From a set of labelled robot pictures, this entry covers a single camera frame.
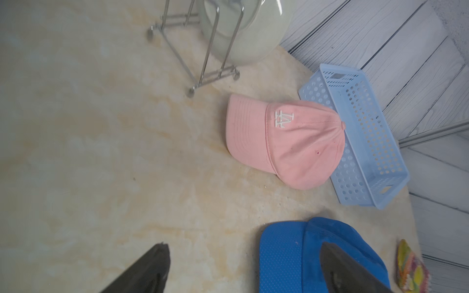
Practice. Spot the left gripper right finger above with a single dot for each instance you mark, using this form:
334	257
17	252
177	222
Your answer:
343	274

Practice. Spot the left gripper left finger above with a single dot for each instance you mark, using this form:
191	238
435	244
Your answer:
148	274

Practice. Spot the blue baseball cap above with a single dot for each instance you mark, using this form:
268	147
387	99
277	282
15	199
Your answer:
289	255

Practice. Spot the pink baseball cap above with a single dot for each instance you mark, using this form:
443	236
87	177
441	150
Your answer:
302	142

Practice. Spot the red yellow snack bag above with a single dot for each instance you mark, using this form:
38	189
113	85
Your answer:
412	274

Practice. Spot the light blue plastic basket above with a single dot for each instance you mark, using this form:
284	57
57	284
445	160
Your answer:
371	171

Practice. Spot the right frame post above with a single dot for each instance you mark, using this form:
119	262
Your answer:
435	134

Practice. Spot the wire plate rack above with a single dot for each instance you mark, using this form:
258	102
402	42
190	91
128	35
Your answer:
190	33

